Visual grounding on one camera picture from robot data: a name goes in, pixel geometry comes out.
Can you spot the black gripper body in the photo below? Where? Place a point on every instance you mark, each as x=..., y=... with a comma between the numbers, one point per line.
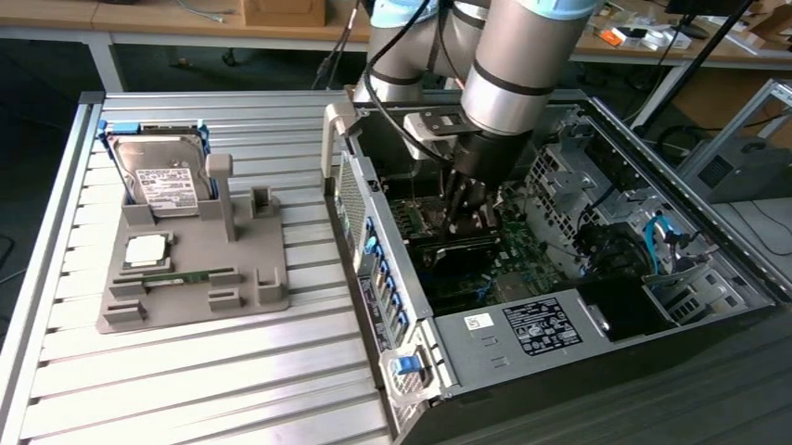
x=491, y=155

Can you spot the black Nvidia graphics card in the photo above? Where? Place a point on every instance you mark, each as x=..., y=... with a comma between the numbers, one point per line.
x=463, y=255

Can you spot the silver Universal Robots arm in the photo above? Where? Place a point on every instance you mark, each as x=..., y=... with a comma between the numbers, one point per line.
x=513, y=79

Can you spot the perforated metal drive cage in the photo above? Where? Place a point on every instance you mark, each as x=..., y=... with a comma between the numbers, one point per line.
x=557, y=181

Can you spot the green motherboard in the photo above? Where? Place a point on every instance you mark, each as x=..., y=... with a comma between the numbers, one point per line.
x=526, y=250

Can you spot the grey chipset heatsink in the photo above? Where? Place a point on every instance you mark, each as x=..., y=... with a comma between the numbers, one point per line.
x=517, y=287

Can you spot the black expansion slot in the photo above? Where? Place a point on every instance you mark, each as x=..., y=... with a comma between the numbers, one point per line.
x=458, y=301

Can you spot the grey power supply unit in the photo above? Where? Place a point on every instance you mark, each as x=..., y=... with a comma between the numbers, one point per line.
x=489, y=343

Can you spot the orange and black box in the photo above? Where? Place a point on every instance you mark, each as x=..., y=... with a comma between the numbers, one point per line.
x=623, y=36

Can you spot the blue case latch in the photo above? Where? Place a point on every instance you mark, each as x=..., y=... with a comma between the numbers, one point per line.
x=406, y=364

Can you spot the black stand pole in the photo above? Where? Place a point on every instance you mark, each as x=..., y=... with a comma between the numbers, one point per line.
x=693, y=69

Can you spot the white tape roll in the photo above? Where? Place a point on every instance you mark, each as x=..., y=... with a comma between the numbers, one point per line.
x=665, y=38

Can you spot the grey disk bay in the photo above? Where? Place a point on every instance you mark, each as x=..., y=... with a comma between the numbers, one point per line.
x=686, y=296

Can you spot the grey computer tower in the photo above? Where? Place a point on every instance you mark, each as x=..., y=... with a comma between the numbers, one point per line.
x=742, y=171

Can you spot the black monitor stand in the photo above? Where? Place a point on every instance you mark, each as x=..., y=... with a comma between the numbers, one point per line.
x=686, y=23

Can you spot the wooden desk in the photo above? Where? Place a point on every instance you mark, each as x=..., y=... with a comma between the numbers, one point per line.
x=729, y=53
x=61, y=18

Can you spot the grey plastic parts rack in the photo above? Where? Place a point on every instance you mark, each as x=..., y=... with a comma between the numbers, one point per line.
x=204, y=250

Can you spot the brown cardboard box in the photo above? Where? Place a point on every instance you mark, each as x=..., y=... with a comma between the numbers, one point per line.
x=284, y=11

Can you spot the open black PC case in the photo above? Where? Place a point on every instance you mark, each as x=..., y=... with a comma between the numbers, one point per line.
x=557, y=417

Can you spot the green RAM stick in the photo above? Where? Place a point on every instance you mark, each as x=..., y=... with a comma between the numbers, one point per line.
x=179, y=277

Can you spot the hard disk in blue carrier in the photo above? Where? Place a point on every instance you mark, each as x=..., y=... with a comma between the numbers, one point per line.
x=160, y=167

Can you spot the folded brown cardboard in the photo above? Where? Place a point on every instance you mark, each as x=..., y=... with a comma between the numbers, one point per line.
x=769, y=25

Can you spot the silver CPU chip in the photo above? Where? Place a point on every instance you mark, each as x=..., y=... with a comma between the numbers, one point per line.
x=145, y=252

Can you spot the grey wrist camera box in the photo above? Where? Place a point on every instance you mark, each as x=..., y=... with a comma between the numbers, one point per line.
x=432, y=125

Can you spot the aluminium profile frame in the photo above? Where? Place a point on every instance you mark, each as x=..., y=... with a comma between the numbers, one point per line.
x=766, y=99

